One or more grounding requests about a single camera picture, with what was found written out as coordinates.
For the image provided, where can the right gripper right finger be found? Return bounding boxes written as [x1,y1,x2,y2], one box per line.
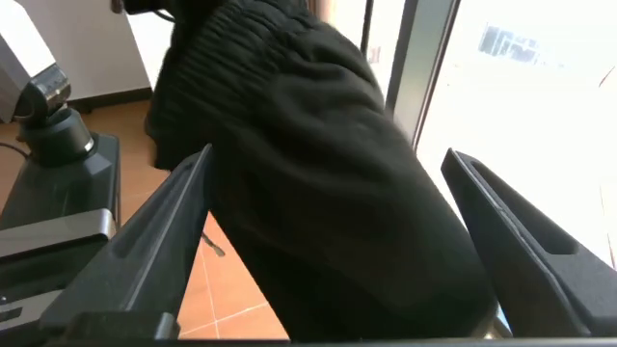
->
[441,147,617,337]

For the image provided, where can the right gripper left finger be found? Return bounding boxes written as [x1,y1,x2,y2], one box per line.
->
[40,143,213,338]

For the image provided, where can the black shorts with white cords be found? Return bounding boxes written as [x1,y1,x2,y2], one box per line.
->
[144,0,498,341]

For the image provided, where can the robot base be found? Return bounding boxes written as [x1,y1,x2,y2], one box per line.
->
[0,133,121,338]

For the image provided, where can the window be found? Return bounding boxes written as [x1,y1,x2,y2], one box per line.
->
[332,0,617,271]

